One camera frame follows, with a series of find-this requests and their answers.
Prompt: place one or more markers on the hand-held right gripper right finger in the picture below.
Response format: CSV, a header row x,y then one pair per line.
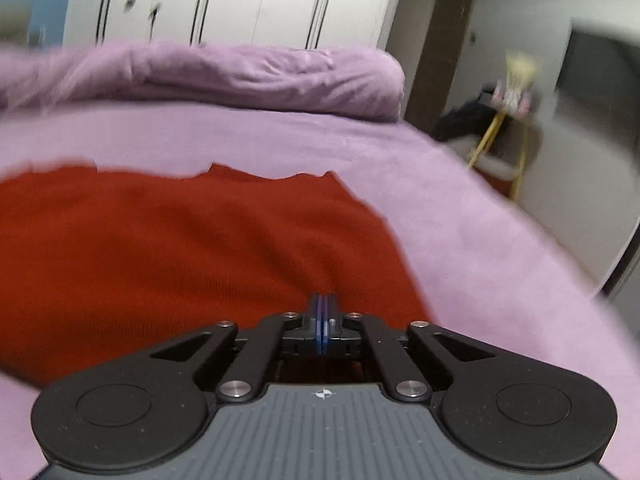
x,y
332,325

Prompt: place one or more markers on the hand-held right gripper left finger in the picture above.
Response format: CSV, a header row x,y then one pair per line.
x,y
316,325

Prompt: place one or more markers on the red button cardigan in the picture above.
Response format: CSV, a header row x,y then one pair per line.
x,y
175,250

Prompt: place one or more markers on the purple bed sheet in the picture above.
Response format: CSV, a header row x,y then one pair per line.
x,y
450,210

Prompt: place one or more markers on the dark cloth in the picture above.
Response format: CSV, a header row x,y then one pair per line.
x,y
462,120

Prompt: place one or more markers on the yellow metal stand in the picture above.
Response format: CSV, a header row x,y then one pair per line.
x,y
495,132

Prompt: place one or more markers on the purple rolled duvet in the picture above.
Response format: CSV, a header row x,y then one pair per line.
x,y
225,77

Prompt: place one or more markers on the brown door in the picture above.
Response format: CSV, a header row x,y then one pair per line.
x,y
445,45

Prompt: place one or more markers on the white wardrobe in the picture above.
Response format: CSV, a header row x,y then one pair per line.
x,y
240,0

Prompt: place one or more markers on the dark screen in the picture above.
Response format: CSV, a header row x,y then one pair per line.
x,y
600,67

